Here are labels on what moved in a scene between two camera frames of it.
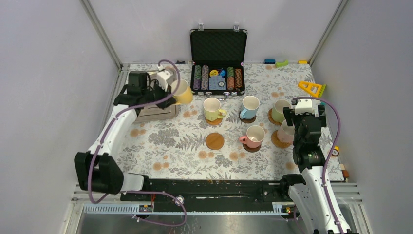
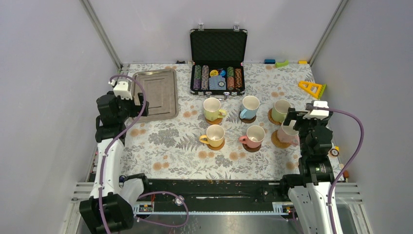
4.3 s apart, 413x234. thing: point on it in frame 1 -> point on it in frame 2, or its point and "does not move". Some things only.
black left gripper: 164,94 -> 136,108
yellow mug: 184,94 -> 215,136
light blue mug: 249,107 does not move
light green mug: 277,111 does not move
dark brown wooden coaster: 250,149 does not move
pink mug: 255,135 does not move
